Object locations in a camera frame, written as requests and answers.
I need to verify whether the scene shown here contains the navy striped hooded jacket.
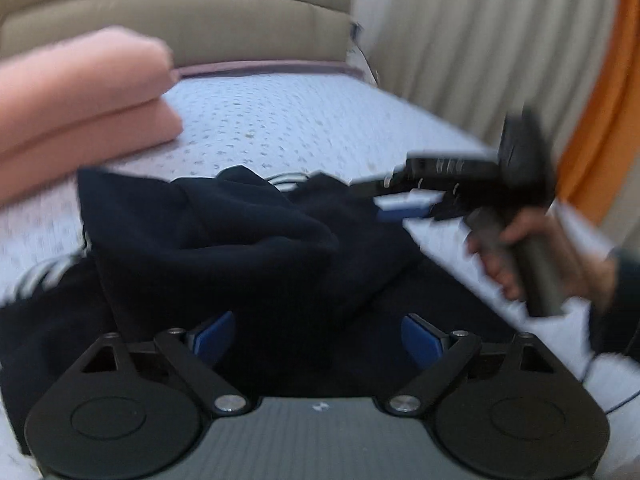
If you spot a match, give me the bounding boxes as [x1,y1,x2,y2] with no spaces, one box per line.
[1,166,514,437]

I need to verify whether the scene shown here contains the orange curtain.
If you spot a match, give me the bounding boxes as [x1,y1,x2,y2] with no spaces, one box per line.
[559,0,639,223]

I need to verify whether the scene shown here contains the folded pink quilt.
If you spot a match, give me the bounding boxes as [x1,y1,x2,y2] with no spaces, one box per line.
[1,27,182,204]

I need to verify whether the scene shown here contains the right forearm green sleeve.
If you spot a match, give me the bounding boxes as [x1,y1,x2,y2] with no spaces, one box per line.
[588,249,639,362]

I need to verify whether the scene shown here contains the beige pleated curtain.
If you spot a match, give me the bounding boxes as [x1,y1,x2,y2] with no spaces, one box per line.
[354,0,618,152]

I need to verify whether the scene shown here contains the person's right hand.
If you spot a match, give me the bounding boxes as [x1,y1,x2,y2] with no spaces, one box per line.
[466,208,617,313]

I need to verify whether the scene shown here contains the beige padded headboard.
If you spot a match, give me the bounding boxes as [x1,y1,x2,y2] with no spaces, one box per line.
[1,0,352,67]

